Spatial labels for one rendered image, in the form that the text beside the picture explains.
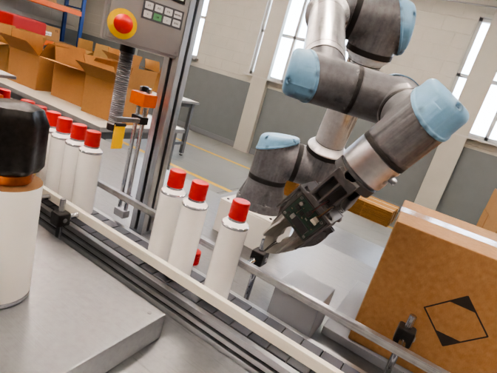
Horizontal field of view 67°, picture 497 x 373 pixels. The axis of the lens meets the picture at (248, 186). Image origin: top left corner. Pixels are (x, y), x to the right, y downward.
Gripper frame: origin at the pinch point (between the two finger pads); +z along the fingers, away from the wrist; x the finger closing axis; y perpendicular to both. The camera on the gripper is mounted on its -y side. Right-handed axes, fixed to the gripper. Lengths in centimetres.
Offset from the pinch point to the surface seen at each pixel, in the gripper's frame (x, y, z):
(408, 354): 26.2, -3.0, -6.5
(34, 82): -210, -108, 144
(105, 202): -43, -17, 48
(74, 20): -714, -509, 367
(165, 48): -50, -9, -2
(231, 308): 4.5, 4.6, 11.7
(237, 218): -7.4, 1.6, 1.7
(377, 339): 22.1, -3.0, -3.8
